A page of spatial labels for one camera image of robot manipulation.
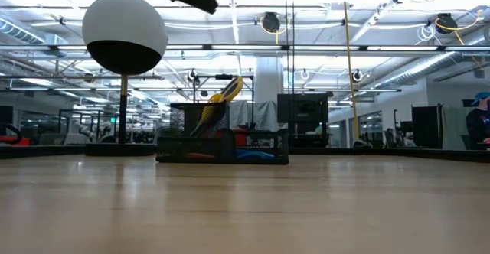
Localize red cart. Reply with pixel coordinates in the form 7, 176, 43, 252
0, 122, 32, 147

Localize black mesh desk organizer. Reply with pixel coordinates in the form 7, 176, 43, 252
155, 101, 290, 166

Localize white globe table lamp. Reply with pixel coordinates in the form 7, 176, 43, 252
81, 0, 168, 158

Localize yellow-handled scissors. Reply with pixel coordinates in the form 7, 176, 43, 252
190, 74, 245, 138

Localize pale green curtain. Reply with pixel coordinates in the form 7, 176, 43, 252
442, 106, 467, 151

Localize black ceiling cable reel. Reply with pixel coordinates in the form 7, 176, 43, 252
261, 11, 282, 34
436, 12, 453, 35

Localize person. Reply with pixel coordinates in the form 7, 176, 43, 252
465, 90, 490, 151

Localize thick yellow hanging cable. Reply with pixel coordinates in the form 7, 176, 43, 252
341, 0, 361, 142

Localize grey draped cover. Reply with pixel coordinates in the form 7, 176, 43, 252
229, 100, 277, 132

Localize black monitor back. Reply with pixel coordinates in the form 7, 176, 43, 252
276, 93, 330, 124

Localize black partition panel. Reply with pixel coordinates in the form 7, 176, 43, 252
411, 105, 444, 150

